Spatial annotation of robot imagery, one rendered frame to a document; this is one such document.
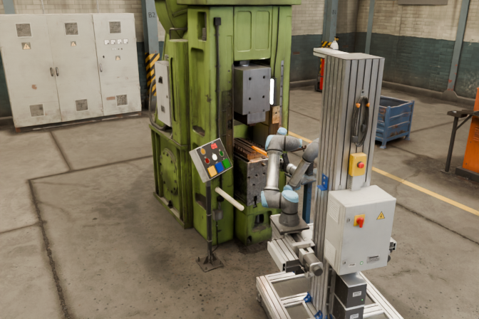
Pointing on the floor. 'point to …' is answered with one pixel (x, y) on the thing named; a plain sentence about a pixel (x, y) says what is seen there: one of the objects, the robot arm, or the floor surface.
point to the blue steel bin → (393, 119)
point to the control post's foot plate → (209, 263)
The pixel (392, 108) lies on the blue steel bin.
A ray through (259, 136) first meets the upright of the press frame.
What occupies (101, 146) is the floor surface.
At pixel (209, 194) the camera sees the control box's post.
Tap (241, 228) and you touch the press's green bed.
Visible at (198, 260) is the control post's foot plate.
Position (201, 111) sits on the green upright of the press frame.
